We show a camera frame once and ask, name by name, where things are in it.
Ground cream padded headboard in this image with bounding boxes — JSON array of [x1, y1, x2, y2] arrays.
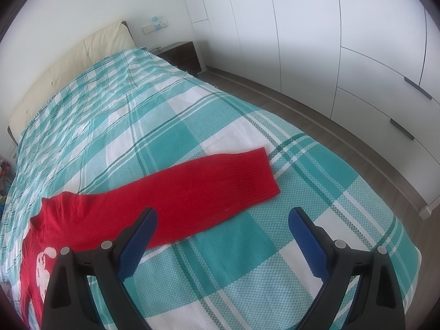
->
[[7, 21, 136, 145]]

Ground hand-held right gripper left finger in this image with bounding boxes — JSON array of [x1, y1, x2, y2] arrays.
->
[[41, 207, 159, 330]]

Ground red knit sweater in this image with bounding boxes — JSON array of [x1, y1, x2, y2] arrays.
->
[[20, 147, 282, 330]]

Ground dark wardrobe handle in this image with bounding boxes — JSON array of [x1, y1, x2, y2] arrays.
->
[[390, 119, 415, 140], [405, 76, 433, 100]]

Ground white wall switch panel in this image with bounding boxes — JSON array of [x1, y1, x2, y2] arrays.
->
[[142, 16, 168, 34]]

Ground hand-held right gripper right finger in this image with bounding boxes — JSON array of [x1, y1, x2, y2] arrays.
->
[[288, 207, 406, 330]]

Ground teal white checked blanket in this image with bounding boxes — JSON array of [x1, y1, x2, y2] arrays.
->
[[0, 47, 422, 330]]

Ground white wardrobe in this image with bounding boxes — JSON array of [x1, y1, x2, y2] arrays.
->
[[177, 0, 440, 214]]

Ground dark wooden nightstand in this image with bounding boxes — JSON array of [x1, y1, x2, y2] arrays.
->
[[156, 41, 202, 76]]

